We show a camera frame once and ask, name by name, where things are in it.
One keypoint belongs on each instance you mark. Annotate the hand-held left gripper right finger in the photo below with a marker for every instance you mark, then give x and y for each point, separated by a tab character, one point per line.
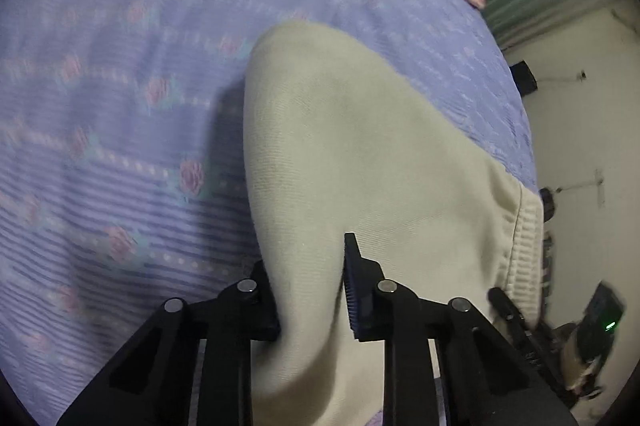
362	301

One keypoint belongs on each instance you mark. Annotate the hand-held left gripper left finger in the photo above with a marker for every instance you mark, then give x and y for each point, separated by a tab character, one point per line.
235	316

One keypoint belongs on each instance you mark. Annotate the black box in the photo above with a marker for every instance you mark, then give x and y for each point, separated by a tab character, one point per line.
524	77

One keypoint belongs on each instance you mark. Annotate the cream pants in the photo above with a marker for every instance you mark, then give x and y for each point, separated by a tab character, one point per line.
370	166

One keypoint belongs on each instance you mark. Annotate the purple floral bed sheet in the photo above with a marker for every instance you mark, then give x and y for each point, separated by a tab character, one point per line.
125	81

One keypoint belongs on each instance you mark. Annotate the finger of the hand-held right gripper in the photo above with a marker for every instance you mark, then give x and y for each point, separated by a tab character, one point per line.
520	331

